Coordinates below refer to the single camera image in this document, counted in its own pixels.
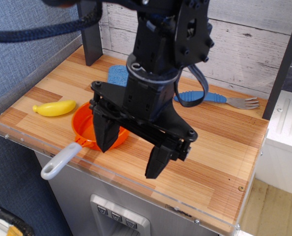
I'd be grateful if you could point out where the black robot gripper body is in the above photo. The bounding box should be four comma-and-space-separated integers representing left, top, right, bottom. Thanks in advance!
90, 54, 198, 160

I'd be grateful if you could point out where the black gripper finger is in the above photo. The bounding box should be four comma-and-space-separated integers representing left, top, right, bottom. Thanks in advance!
93, 113, 120, 152
145, 146, 173, 179

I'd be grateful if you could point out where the orange pot with grey handle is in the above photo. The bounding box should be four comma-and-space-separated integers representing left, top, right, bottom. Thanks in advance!
40, 101, 131, 180

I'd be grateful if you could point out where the yellow toy banana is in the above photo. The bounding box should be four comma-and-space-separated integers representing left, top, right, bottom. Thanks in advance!
32, 100, 76, 117

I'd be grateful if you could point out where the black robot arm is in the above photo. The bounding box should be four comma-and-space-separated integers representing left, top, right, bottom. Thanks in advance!
90, 0, 214, 179

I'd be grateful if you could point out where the blue folded cloth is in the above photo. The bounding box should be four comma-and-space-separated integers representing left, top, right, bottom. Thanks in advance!
107, 65, 128, 87

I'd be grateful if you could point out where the grey toy fridge cabinet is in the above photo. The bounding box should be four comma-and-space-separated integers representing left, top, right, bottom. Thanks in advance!
49, 164, 216, 236

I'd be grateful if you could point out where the silver dispenser button panel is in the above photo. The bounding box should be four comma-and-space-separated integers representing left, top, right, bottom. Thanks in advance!
90, 194, 151, 236

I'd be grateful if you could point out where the white cabinet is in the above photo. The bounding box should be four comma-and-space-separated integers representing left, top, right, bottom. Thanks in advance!
255, 91, 292, 193

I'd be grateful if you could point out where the clear acrylic guard rail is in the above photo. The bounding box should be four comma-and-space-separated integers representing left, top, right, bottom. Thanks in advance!
0, 38, 268, 236

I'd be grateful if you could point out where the blue handled metal fork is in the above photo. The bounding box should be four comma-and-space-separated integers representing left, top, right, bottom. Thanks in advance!
179, 91, 260, 110

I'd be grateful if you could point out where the dark grey right post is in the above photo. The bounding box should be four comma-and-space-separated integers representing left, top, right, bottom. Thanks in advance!
262, 33, 292, 120

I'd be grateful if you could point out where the black braided cable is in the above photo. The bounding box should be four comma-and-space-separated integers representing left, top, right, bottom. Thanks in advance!
0, 0, 104, 43

